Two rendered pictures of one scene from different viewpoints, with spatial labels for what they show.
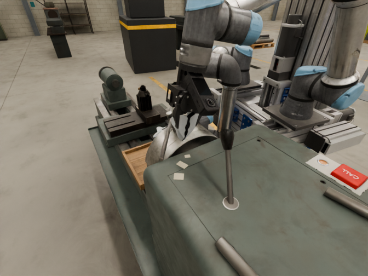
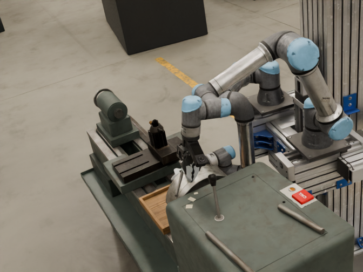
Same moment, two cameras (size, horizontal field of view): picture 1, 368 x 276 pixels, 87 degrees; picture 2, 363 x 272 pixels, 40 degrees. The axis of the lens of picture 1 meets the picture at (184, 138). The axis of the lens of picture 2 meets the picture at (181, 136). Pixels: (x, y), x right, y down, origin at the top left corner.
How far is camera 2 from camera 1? 1.47 m
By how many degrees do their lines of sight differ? 9
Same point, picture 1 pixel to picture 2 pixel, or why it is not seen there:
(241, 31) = (216, 114)
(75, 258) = not seen: outside the picture
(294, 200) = (259, 213)
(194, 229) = (196, 231)
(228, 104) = (245, 139)
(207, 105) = (199, 161)
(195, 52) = (189, 131)
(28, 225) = not seen: outside the picture
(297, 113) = (314, 142)
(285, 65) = not seen: hidden behind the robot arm
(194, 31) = (187, 121)
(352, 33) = (312, 89)
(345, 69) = (323, 110)
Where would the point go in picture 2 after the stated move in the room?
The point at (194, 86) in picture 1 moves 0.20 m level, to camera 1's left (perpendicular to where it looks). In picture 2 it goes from (191, 149) to (141, 154)
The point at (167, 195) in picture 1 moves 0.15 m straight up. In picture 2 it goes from (182, 217) to (175, 187)
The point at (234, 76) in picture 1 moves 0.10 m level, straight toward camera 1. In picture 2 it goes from (244, 114) to (239, 124)
